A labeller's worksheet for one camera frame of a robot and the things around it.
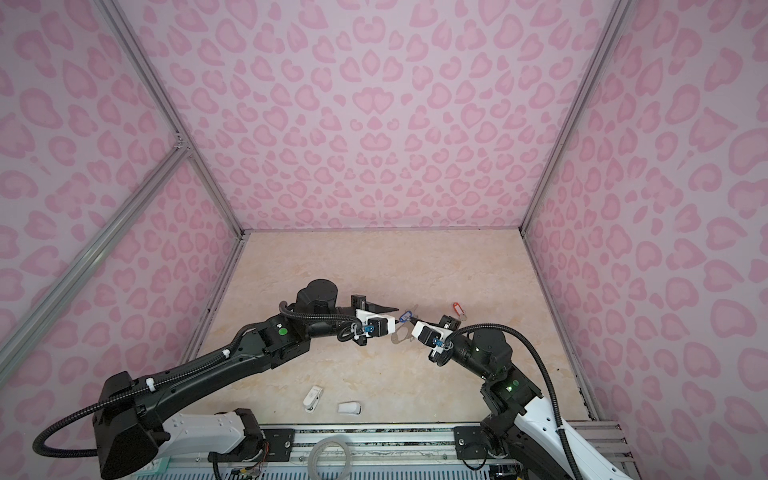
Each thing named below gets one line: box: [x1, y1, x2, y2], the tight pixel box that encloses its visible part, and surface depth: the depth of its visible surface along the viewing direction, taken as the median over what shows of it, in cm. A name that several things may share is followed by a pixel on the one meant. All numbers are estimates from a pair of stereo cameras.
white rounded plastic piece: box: [337, 401, 361, 416], surface depth 79 cm
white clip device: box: [303, 385, 324, 413], surface depth 80 cm
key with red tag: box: [452, 302, 467, 321], surface depth 99 cm
